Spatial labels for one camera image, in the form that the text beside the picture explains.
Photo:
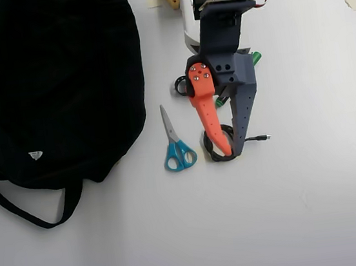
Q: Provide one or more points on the dark blue-grey gripper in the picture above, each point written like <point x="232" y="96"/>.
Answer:
<point x="235" y="71"/>

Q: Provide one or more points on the green marker with black barrel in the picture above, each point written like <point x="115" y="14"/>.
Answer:
<point x="256" y="58"/>

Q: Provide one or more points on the white and teal robot arm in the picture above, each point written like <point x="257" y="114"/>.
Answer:
<point x="188" y="18"/>

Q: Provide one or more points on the black fabric bag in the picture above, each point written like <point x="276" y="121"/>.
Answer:
<point x="55" y="89"/>

